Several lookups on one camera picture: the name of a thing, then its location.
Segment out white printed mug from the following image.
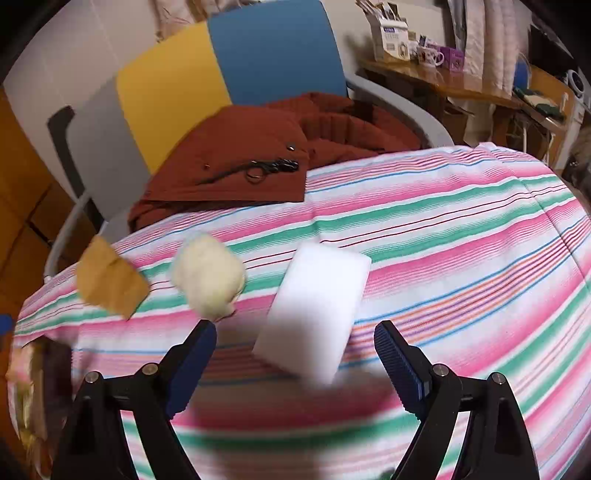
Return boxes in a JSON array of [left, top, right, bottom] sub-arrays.
[[418, 44, 445, 69]]

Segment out white round device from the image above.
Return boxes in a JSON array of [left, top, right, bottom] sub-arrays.
[[566, 69, 589, 100]]

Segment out dark green cloth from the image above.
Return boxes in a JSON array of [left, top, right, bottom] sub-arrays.
[[515, 85, 566, 123]]

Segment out starfish print curtain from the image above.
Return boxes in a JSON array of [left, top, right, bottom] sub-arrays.
[[154, 0, 208, 42]]

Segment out red-brown jacket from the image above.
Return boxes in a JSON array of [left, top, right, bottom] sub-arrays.
[[128, 92, 423, 232]]

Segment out purple box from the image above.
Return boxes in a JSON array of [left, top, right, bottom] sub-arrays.
[[438, 45, 465, 75]]

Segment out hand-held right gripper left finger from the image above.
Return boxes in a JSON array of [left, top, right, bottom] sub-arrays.
[[51, 318, 218, 480]]

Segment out yellow sponge cube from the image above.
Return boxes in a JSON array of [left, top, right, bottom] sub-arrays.
[[75, 236, 152, 321]]

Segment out wooden wardrobe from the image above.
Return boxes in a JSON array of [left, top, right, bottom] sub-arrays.
[[0, 88, 93, 315]]

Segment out black scissors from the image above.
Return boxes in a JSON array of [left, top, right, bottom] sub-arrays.
[[196, 157, 301, 185]]

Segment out gold metal tin container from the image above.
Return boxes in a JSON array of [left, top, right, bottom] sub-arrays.
[[7, 335, 75, 480]]

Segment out small white sponge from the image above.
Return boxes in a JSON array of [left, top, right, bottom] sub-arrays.
[[252, 242, 372, 387]]

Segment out pink green striped tablecloth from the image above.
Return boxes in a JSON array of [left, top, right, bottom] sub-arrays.
[[9, 143, 591, 480]]

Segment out grey yellow blue chair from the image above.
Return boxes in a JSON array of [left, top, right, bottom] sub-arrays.
[[44, 0, 455, 282]]

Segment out wooden side desk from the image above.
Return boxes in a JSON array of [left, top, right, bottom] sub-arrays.
[[358, 58, 568, 153]]

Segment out pale striped curtain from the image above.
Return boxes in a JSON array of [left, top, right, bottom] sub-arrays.
[[448, 0, 532, 93]]

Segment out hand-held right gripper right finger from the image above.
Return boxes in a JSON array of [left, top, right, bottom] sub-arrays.
[[374, 320, 541, 480]]

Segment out white box of papers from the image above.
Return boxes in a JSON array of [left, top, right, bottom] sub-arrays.
[[367, 0, 411, 63]]

